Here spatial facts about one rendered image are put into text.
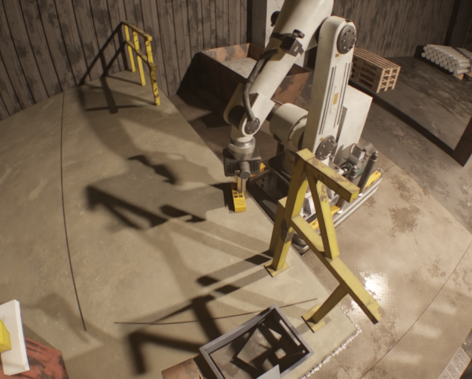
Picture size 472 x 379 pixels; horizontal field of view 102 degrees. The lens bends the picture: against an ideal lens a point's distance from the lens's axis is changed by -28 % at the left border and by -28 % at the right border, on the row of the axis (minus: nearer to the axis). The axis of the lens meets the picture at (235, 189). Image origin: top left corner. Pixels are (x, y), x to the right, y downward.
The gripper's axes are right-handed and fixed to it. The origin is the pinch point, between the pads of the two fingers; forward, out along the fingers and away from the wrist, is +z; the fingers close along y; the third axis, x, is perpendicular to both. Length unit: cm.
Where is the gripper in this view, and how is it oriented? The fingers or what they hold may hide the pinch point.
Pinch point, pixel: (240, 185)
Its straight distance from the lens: 182.3
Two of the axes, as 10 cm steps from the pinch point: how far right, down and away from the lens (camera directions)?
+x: 1.2, 7.2, -6.8
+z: 0.0, 6.8, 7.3
